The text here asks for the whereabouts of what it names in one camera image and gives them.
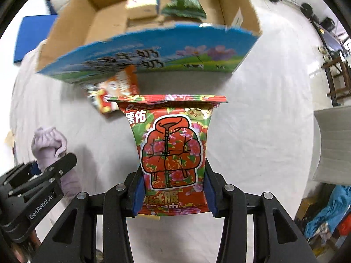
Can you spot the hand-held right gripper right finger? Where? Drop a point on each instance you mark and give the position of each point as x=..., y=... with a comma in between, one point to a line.
x=210, y=194

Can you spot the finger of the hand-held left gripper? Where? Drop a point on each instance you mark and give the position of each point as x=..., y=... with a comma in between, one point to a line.
x=16, y=174
x=59, y=167

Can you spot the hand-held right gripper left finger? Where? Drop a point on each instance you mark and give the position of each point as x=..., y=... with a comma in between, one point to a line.
x=138, y=194

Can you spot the lavender cloth pouch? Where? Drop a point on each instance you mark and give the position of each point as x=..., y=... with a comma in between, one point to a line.
x=53, y=156

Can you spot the red floral wet wipes pack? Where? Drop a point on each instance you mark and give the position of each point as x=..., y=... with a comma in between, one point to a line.
x=171, y=153

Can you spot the cardboard box with blue print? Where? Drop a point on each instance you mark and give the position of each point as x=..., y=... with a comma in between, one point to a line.
x=153, y=41

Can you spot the orange snack packet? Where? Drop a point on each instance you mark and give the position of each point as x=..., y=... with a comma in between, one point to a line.
x=116, y=93

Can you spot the blue cloth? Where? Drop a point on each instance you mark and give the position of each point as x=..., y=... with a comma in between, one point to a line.
x=327, y=211

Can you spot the blue mat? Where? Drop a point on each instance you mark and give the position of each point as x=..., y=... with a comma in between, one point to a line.
x=34, y=38

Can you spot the white corrugated board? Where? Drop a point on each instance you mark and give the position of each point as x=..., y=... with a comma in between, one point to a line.
x=333, y=145

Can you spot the wooden rack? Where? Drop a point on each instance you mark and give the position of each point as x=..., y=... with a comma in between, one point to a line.
x=338, y=76

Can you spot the yellow tissue pack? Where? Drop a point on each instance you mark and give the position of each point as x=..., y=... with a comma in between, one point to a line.
x=144, y=1

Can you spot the black barbell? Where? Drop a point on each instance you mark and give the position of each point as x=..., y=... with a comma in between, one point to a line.
x=290, y=1

